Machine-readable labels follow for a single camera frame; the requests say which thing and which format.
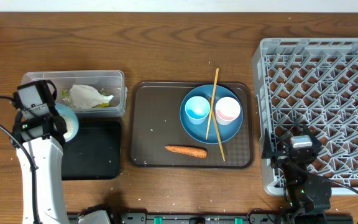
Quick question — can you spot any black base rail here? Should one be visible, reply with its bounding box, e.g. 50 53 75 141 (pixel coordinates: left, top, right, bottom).
67 212 354 224

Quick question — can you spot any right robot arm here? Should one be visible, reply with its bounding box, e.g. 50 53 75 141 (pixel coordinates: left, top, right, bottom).
261 124 332 223

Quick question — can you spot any wooden chopstick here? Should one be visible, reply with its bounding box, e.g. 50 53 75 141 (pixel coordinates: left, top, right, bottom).
205 68 219 140
210 108 226 162

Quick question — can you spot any grey dishwasher rack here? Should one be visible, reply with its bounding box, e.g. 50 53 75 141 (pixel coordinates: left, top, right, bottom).
252 38 358 195

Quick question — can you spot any light blue cup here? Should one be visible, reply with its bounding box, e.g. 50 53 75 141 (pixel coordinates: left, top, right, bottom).
185 96 210 125

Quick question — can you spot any clear plastic bin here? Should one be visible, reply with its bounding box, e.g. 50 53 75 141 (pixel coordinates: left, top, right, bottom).
21 70 127 118

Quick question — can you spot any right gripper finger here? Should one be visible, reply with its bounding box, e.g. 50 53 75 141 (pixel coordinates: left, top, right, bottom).
261 129 274 159
302 124 321 149

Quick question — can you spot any dark blue plate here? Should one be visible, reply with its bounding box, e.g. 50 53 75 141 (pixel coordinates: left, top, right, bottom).
180 84 244 144

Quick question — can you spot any white napkin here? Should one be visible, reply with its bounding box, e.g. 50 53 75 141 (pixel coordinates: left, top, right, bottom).
69 85 114 110

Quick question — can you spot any brown serving tray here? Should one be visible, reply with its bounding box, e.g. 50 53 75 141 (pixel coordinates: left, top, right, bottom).
127 82 255 169

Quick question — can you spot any black plastic tray bin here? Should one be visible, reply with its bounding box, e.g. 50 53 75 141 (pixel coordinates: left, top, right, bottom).
62 119 122 180

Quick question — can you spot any white pink cup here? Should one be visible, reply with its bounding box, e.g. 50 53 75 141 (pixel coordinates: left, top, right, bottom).
215 97 241 125

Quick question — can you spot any light blue rice bowl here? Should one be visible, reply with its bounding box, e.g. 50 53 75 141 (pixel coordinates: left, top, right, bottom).
55 103 79 142

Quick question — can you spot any upper wooden chopstick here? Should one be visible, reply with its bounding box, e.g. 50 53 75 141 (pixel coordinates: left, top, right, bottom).
205 68 219 140

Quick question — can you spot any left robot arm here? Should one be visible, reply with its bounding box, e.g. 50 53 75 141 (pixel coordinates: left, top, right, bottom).
11 103 70 223

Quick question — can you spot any foil yellow snack wrapper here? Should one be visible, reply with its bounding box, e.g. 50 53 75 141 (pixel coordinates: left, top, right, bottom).
61 90 109 108

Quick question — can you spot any lower wooden chopstick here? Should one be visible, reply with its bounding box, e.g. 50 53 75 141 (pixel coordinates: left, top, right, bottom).
210 108 226 162

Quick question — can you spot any orange carrot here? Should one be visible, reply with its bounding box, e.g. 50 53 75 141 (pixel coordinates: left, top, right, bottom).
165 145 208 159

